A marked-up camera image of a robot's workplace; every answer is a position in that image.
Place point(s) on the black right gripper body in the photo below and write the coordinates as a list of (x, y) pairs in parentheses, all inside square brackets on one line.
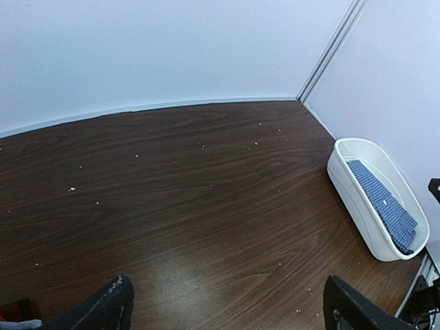
[(434, 188)]

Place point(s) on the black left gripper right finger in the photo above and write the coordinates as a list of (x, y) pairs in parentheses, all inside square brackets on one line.
[(344, 305)]

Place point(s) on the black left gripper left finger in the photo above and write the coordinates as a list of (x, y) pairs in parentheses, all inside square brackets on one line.
[(111, 307)]

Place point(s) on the white plastic basket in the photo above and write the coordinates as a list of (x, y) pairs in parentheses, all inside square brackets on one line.
[(367, 221)]

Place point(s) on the blue checked shirt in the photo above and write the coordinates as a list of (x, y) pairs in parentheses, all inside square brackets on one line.
[(397, 220)]

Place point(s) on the folded grey shirt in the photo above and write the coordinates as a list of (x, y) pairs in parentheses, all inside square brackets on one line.
[(23, 325)]

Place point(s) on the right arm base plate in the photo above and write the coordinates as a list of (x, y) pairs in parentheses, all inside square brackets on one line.
[(422, 305)]

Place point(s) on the right aluminium frame post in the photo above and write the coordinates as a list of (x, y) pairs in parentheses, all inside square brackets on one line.
[(347, 23)]

